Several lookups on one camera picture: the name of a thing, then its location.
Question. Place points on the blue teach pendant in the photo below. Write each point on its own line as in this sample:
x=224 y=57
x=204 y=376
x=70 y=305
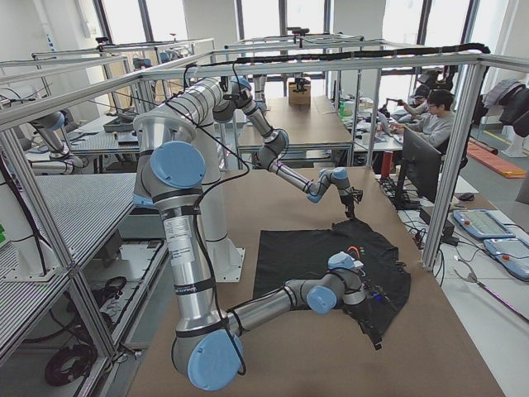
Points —
x=481 y=224
x=512 y=254

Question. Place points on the seated man in hoodie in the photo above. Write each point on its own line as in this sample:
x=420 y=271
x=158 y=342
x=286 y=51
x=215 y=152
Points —
x=436 y=126

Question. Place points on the cardboard box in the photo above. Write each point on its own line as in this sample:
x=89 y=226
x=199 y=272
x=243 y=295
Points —
x=299 y=94

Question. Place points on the black Huawei monitor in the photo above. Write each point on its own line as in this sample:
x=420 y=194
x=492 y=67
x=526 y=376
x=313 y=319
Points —
x=421 y=163

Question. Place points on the aluminium frame post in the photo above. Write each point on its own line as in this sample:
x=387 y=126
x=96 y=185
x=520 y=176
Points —
x=458 y=138

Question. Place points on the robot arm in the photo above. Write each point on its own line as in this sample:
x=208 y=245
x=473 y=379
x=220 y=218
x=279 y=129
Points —
x=207 y=346
x=220 y=98

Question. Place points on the reacher grabber stick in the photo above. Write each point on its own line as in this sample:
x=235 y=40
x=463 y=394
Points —
x=472 y=278

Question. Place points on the black graphic t-shirt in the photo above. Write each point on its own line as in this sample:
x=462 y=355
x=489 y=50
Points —
x=332 y=269

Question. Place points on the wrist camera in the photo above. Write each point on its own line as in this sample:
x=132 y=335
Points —
x=377 y=292
x=357 y=195

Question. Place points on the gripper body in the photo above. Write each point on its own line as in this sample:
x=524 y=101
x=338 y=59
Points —
x=348 y=203

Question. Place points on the red water bottle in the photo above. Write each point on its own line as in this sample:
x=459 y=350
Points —
x=386 y=164

